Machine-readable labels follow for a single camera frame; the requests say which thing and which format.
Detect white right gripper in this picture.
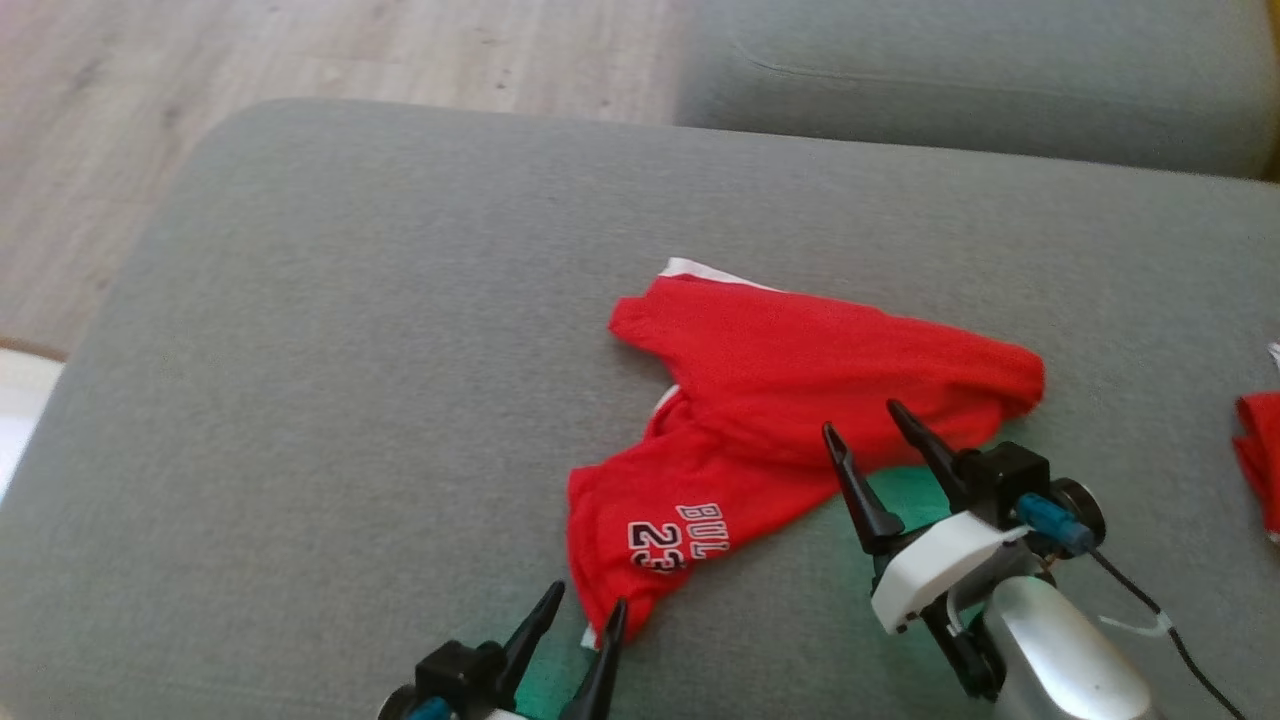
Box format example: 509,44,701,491
821,398,1033,702

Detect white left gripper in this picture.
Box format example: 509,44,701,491
485,580,630,720

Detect red basketball shorts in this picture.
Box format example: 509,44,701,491
565,257,1048,651

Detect red white basketball jersey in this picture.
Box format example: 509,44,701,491
1231,340,1280,546

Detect large grey sofa seat cushion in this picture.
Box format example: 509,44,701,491
0,97,1280,720

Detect white floor mat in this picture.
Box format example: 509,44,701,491
0,340,68,501

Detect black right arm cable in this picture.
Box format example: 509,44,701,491
1088,545,1251,720

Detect white cable tie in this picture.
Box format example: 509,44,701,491
1098,610,1173,641

